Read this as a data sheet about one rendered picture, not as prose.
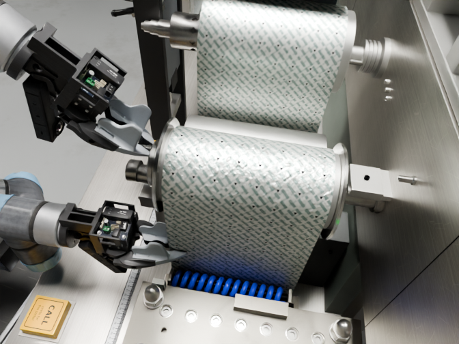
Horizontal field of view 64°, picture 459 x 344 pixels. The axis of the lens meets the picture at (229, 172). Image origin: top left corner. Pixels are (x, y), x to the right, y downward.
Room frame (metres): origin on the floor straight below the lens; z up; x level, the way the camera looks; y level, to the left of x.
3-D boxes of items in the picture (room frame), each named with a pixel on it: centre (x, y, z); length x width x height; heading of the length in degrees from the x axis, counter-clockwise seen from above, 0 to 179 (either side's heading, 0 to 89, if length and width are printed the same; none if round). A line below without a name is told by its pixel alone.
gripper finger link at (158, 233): (0.33, 0.11, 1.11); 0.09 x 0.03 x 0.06; 86
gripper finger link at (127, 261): (0.30, 0.16, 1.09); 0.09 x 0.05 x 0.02; 84
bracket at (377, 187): (0.35, -0.20, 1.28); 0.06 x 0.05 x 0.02; 85
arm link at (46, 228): (0.33, 0.29, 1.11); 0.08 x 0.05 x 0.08; 175
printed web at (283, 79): (0.49, -0.04, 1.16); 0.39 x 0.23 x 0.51; 175
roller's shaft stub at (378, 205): (0.35, -0.20, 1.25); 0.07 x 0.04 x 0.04; 85
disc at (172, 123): (0.37, 0.10, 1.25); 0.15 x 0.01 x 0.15; 175
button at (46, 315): (0.24, 0.34, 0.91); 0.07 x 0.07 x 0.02; 85
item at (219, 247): (0.30, -0.02, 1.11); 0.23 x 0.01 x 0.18; 85
